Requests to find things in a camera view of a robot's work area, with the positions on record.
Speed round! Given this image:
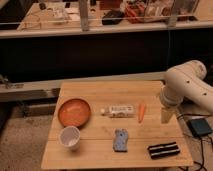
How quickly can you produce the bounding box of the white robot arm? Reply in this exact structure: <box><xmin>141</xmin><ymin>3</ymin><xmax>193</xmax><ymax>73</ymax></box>
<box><xmin>159</xmin><ymin>60</ymin><xmax>213</xmax><ymax>123</ymax></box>

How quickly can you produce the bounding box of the metal rail beam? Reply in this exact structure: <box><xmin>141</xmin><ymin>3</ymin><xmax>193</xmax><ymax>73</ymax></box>
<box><xmin>0</xmin><ymin>72</ymin><xmax>164</xmax><ymax>102</ymax></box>

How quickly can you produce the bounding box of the orange carrot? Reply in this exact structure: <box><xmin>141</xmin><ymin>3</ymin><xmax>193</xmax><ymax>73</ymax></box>
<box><xmin>138</xmin><ymin>103</ymin><xmax>146</xmax><ymax>123</ymax></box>

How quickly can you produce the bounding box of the orange bowl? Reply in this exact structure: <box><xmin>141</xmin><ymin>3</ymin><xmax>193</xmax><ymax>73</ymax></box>
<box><xmin>58</xmin><ymin>99</ymin><xmax>91</xmax><ymax>127</ymax></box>

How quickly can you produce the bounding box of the red object on shelf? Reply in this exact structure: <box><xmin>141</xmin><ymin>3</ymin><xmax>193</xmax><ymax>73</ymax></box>
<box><xmin>125</xmin><ymin>4</ymin><xmax>145</xmax><ymax>23</ymax></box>

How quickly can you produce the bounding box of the blue sponge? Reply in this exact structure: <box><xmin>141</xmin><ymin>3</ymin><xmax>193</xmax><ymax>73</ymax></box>
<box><xmin>113</xmin><ymin>129</ymin><xmax>129</xmax><ymax>152</ymax></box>

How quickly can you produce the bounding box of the black power adapter box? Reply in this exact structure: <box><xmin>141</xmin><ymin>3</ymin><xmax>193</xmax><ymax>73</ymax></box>
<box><xmin>187</xmin><ymin>118</ymin><xmax>212</xmax><ymax>137</ymax></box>

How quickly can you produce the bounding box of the black striped eraser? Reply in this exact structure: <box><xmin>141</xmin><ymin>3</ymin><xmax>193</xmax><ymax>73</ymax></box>
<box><xmin>147</xmin><ymin>142</ymin><xmax>180</xmax><ymax>159</ymax></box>

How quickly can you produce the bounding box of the black cable on floor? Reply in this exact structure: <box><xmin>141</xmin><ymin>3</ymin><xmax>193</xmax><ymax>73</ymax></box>
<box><xmin>176</xmin><ymin>113</ymin><xmax>213</xmax><ymax>171</ymax></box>

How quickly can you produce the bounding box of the white labelled bottle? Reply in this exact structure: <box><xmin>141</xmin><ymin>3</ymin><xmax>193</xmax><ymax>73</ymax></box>
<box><xmin>101</xmin><ymin>105</ymin><xmax>135</xmax><ymax>118</ymax></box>

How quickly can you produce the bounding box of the black bag on shelf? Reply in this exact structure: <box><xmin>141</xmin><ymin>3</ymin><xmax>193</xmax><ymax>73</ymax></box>
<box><xmin>102</xmin><ymin>10</ymin><xmax>124</xmax><ymax>25</ymax></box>

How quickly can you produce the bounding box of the white paper cup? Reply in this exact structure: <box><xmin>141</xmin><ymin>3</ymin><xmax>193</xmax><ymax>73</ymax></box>
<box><xmin>59</xmin><ymin>126</ymin><xmax>80</xmax><ymax>151</ymax></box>

